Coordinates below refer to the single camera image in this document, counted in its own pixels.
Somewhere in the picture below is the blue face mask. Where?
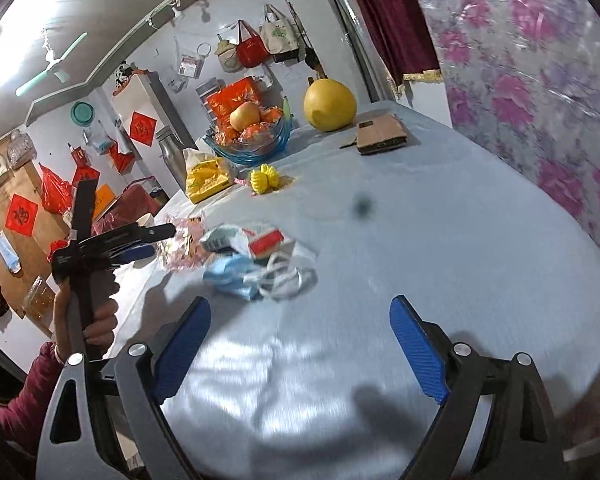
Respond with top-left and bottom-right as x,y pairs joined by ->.
202,255 -> 276,302

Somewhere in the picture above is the pink wrapper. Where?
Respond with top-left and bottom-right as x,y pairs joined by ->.
162,215 -> 211,271

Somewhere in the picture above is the red diamond paper on door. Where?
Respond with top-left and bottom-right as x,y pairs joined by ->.
5,192 -> 39,237

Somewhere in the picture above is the light blue tablecloth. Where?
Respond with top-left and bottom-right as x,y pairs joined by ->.
115,100 -> 600,480

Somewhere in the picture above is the blue glass fruit bowl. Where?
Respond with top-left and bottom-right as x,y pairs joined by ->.
203,112 -> 293,167

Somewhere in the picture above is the beige bag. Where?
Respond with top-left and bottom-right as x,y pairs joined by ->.
215,35 -> 241,73

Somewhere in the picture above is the green ceiling fan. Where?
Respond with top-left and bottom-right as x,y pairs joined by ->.
15,30 -> 88,98

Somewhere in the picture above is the small red box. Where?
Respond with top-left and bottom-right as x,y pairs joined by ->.
250,230 -> 286,260

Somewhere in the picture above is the yellow plastic toy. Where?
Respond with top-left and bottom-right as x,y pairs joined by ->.
250,164 -> 284,196

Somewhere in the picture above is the grey blue packet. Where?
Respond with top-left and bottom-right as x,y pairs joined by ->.
200,225 -> 243,253

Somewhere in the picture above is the white refrigerator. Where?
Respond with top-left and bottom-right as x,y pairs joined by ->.
111,71 -> 191,161

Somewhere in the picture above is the red diamond paper on wall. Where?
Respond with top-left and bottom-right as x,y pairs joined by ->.
71,166 -> 101,188

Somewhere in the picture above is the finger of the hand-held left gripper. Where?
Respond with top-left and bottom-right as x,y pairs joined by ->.
94,224 -> 177,252
105,244 -> 157,267

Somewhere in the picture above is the pack of face masks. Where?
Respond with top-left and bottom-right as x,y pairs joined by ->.
0,230 -> 23,275

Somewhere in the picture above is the dark red curtain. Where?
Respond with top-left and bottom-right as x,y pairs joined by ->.
336,0 -> 443,106

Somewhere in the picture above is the steel thermos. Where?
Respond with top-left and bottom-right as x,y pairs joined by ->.
157,127 -> 187,191

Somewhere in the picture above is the clear plastic pouch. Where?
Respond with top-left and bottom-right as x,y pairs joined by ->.
177,42 -> 212,80

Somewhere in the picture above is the red gift box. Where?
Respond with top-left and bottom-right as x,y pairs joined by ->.
205,79 -> 261,116

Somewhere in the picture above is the white drawer rack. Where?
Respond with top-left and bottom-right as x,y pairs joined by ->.
196,77 -> 221,111

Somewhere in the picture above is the floral plastic sheet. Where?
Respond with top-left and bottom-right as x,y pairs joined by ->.
400,0 -> 600,286

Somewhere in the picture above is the white plastic bag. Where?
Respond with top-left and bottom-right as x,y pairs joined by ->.
181,147 -> 206,171

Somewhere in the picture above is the red diamond paper on refrigerator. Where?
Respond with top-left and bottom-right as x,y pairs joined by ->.
129,111 -> 158,148

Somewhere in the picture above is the yellow pomelo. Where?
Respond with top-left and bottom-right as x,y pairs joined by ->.
303,79 -> 357,132

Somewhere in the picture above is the red tote bag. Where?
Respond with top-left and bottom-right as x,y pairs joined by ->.
236,20 -> 271,68

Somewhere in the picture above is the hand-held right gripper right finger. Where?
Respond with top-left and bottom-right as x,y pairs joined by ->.
387,294 -> 566,480

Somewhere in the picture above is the red covered furniture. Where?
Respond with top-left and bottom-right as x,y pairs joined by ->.
47,184 -> 163,266

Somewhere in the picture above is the orange box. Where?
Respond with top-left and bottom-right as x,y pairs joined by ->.
92,183 -> 116,221

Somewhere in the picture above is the person's left forearm maroon sleeve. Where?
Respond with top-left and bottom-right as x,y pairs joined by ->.
0,340 -> 68,456

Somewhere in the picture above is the person's left hand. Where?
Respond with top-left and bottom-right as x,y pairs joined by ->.
52,280 -> 120,362

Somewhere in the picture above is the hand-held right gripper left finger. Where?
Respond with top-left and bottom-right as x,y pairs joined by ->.
35,296 -> 213,480

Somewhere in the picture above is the wooden door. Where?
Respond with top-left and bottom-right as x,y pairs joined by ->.
0,160 -> 71,336

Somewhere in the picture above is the phone in brown case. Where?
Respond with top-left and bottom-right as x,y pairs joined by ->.
339,114 -> 410,156

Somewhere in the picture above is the white face mask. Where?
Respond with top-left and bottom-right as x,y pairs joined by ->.
250,255 -> 318,301

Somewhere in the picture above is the red plastic bag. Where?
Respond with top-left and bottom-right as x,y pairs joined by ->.
39,162 -> 73,213

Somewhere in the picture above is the green plate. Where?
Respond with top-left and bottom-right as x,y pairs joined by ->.
71,101 -> 95,128

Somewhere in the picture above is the apple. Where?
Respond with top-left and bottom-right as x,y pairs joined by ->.
229,102 -> 262,132

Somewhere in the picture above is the yellow packet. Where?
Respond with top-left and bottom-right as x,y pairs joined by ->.
185,157 -> 235,204

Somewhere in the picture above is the white tote bag green print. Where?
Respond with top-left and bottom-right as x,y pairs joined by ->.
259,4 -> 301,56

